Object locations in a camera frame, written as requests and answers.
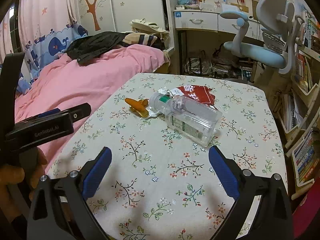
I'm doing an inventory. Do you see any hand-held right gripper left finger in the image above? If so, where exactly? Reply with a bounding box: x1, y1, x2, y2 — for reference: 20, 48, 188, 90
26, 146, 113, 240

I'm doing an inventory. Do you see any pink bag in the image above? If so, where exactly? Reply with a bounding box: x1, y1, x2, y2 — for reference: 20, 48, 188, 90
291, 180, 320, 239

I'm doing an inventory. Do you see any beige striped pillow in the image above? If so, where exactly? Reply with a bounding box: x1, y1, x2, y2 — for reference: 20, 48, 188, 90
122, 32, 167, 50

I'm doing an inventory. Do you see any white wardrobe with tree sticker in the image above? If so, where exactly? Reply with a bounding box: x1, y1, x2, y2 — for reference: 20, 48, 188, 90
76, 0, 173, 34

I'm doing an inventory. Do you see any orange wrapper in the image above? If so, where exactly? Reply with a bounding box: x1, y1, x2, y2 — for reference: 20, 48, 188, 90
124, 97, 150, 118

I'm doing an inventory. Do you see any pink blanket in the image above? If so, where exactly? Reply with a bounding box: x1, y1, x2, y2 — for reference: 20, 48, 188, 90
14, 44, 170, 173

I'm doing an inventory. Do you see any floral tablecloth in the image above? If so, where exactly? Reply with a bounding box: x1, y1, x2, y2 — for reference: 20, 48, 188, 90
46, 73, 288, 240

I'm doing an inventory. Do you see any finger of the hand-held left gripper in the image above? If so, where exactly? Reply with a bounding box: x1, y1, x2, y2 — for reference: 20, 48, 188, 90
37, 102, 92, 124

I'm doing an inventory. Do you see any small cork board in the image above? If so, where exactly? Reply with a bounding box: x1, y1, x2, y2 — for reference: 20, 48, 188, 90
251, 0, 263, 14

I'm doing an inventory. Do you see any silver foil wrapper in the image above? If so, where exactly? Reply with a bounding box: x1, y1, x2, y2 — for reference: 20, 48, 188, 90
145, 105, 164, 118

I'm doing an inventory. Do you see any row of colourful books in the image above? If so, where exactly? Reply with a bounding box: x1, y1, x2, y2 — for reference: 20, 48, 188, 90
292, 130, 318, 183

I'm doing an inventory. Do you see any blue tissue box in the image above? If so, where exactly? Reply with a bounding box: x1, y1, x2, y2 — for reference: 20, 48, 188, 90
177, 0, 200, 7

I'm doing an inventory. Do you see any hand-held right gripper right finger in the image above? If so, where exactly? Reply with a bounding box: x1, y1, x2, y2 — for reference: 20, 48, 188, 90
208, 145, 294, 240

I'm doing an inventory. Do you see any blue white office chair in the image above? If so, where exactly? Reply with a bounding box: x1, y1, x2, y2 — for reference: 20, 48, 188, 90
220, 0, 303, 74

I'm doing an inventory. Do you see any white desk with drawers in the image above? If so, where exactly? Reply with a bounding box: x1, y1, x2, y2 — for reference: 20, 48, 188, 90
172, 4, 265, 77

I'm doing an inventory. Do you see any white book cart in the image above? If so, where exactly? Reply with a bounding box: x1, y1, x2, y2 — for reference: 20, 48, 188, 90
275, 5, 320, 198

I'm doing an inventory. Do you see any red snack bag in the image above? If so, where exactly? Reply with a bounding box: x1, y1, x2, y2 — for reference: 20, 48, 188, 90
167, 85, 216, 105

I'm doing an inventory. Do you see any pile of magazines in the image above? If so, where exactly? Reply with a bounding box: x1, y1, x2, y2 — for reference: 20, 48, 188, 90
185, 52, 250, 79

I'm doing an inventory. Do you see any beige tote bag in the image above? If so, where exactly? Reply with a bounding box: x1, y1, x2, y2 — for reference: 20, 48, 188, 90
129, 19, 169, 34

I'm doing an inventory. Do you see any clear plastic bottle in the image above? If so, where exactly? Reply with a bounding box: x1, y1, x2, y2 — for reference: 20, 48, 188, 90
149, 92, 223, 147

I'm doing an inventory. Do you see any black jacket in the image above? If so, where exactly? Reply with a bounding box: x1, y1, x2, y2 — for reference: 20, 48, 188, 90
66, 31, 137, 64

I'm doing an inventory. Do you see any person's left hand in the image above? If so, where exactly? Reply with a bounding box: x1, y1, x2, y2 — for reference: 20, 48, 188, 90
0, 150, 48, 218

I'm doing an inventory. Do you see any whale print curtain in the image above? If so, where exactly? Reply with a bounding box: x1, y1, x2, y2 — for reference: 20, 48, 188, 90
0, 0, 89, 95

